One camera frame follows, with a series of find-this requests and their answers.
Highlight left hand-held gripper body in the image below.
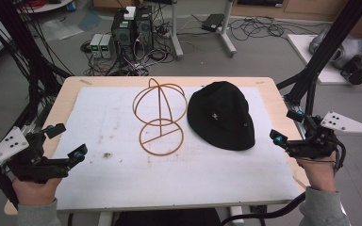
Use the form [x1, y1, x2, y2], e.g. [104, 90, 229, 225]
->
[0, 126, 70, 185]

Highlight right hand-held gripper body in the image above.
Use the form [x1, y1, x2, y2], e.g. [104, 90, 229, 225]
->
[286, 110, 362, 160]

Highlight black bucket hat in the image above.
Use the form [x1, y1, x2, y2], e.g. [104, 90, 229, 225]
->
[187, 80, 256, 152]

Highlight orange wire hat stand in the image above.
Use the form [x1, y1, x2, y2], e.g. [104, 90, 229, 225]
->
[132, 77, 189, 157]

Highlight person's left hand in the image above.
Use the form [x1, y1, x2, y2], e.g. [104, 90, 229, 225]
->
[12, 177, 62, 207]

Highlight person's right hand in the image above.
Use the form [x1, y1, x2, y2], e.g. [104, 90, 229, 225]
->
[296, 152, 337, 193]

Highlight white foam mat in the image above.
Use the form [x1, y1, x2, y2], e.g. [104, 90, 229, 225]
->
[53, 86, 303, 211]

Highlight white platform board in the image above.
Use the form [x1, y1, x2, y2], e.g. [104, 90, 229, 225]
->
[287, 33, 362, 86]

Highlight black device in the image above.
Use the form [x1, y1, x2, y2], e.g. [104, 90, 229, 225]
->
[339, 55, 362, 86]

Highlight grey rounded device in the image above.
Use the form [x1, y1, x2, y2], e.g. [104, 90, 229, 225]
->
[308, 29, 362, 71]

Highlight black metal stand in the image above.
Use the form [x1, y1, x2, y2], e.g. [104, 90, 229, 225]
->
[276, 0, 362, 117]
[0, 0, 74, 133]

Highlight grey power supply unit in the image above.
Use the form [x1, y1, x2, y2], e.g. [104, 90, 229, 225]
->
[89, 33, 104, 59]
[100, 33, 115, 59]

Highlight clear plastic sheet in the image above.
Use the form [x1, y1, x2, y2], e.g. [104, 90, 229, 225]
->
[40, 18, 85, 41]

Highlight white desk leg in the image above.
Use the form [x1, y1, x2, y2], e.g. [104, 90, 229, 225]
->
[220, 0, 238, 58]
[169, 0, 185, 61]

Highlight teal sheet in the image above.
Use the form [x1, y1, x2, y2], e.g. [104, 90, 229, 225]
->
[77, 10, 104, 32]

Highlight black computer tower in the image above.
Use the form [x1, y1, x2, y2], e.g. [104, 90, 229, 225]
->
[134, 5, 155, 52]
[110, 8, 137, 61]

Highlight white round table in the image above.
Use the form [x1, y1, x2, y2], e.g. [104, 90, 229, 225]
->
[16, 0, 74, 14]

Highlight flat black box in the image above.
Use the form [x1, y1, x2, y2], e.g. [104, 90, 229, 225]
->
[201, 13, 226, 33]

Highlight small white box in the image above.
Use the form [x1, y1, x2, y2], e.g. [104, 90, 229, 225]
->
[123, 6, 137, 21]

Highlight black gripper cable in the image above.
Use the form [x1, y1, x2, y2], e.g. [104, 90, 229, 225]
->
[332, 137, 348, 173]

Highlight thick black cable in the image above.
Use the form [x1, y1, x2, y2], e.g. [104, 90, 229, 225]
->
[221, 191, 306, 226]

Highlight loose black floor cables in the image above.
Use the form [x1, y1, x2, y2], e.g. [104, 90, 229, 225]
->
[228, 15, 328, 42]

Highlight tangle of cables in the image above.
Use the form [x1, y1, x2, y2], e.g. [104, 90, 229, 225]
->
[80, 40, 176, 77]

